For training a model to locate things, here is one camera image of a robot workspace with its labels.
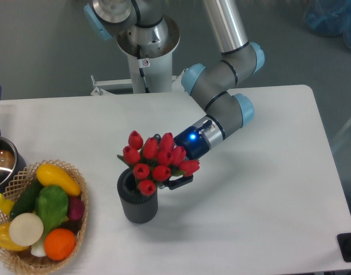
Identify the yellow bell pepper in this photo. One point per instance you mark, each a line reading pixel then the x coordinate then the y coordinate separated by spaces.
pixel 6 242

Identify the dark green cucumber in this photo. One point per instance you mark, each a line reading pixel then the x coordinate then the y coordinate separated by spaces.
pixel 27 200

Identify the purple red onion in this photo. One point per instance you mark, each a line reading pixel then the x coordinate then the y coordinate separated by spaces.
pixel 76 209

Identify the red tulip bouquet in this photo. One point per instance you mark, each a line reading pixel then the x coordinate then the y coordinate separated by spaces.
pixel 153 161

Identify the dark grey ribbed vase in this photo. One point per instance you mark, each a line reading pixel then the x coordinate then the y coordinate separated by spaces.
pixel 137 207

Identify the green lettuce leaf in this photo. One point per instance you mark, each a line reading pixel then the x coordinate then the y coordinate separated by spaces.
pixel 51 207

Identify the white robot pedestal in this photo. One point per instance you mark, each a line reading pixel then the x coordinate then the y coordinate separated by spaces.
pixel 149 52

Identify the blue handled saucepan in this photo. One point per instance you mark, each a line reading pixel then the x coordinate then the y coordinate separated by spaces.
pixel 11 162

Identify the white round radish slice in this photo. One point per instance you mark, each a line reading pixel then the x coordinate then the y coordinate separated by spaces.
pixel 26 229

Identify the white metal base frame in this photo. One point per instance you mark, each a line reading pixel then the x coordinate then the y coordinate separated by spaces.
pixel 123 86

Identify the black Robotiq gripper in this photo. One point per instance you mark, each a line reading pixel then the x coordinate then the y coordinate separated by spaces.
pixel 195 145

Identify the yellow squash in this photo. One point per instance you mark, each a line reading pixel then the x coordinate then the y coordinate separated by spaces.
pixel 49 174

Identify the blue plastic bag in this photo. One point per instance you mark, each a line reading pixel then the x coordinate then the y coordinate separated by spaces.
pixel 330 19

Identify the woven wicker basket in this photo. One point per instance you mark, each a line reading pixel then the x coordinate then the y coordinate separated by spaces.
pixel 23 262

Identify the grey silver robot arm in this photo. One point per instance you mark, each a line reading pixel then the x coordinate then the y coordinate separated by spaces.
pixel 224 113

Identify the black device at table edge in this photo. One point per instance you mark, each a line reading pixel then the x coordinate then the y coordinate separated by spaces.
pixel 344 241

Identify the orange fruit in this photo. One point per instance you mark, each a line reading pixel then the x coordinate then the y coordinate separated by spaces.
pixel 59 244

